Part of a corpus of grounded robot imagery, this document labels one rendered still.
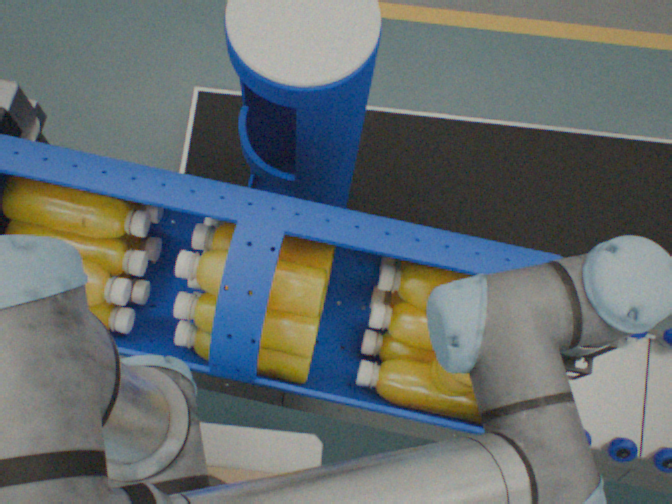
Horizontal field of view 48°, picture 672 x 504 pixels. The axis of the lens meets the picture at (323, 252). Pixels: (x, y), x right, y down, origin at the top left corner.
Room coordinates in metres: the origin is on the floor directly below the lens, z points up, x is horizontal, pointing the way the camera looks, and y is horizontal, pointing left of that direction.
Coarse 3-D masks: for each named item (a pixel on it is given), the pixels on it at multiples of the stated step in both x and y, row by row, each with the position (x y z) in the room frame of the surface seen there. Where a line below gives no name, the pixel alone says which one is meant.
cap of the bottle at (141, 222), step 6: (138, 210) 0.36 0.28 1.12; (138, 216) 0.35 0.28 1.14; (144, 216) 0.35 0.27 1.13; (150, 216) 0.36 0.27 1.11; (132, 222) 0.34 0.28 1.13; (138, 222) 0.34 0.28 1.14; (144, 222) 0.34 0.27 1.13; (150, 222) 0.35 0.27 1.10; (132, 228) 0.33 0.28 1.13; (138, 228) 0.33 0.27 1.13; (144, 228) 0.33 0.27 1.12; (138, 234) 0.32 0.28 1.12; (144, 234) 0.33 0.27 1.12
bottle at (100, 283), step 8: (88, 264) 0.27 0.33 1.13; (96, 264) 0.27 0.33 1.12; (88, 272) 0.25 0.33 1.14; (96, 272) 0.25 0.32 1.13; (104, 272) 0.26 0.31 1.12; (88, 280) 0.24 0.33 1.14; (96, 280) 0.24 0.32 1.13; (104, 280) 0.25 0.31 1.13; (112, 280) 0.25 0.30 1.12; (88, 288) 0.23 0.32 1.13; (96, 288) 0.23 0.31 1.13; (104, 288) 0.24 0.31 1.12; (88, 296) 0.22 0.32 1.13; (96, 296) 0.22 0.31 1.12; (104, 296) 0.23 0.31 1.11; (88, 304) 0.21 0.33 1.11; (96, 304) 0.21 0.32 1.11
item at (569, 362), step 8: (616, 344) 0.17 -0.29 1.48; (600, 352) 0.17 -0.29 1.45; (568, 360) 0.16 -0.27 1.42; (576, 360) 0.17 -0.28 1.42; (584, 360) 0.17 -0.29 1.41; (592, 360) 0.17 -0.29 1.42; (568, 368) 0.16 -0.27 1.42; (576, 368) 0.16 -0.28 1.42; (584, 368) 0.16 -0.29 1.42; (592, 368) 0.16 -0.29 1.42; (568, 376) 0.16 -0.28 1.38; (576, 376) 0.16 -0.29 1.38; (584, 376) 0.15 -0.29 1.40
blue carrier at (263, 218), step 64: (0, 192) 0.37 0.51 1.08; (128, 192) 0.35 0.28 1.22; (192, 192) 0.37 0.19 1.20; (256, 192) 0.40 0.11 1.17; (256, 256) 0.28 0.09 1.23; (448, 256) 0.33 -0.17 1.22; (512, 256) 0.35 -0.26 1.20; (192, 320) 0.24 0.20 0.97; (256, 320) 0.20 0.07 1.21; (256, 384) 0.13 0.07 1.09; (320, 384) 0.16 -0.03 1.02
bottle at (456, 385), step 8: (432, 368) 0.19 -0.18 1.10; (440, 368) 0.18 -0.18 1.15; (432, 376) 0.18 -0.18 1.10; (440, 376) 0.18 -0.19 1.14; (448, 376) 0.17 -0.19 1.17; (456, 376) 0.17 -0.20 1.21; (464, 376) 0.17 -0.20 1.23; (440, 384) 0.17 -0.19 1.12; (448, 384) 0.16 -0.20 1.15; (456, 384) 0.16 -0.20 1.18; (464, 384) 0.16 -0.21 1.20; (440, 392) 0.16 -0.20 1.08; (448, 392) 0.16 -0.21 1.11; (456, 392) 0.16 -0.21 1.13; (464, 392) 0.16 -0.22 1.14
